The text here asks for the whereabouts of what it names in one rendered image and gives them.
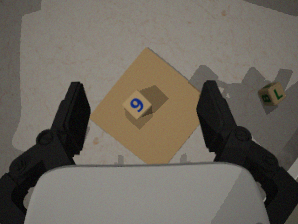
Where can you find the tan flat mat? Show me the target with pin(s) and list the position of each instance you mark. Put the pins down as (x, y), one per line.
(161, 131)

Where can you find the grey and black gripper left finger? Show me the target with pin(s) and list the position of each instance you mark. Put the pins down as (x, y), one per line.
(54, 148)

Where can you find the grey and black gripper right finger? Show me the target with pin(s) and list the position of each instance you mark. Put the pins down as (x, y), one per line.
(234, 144)

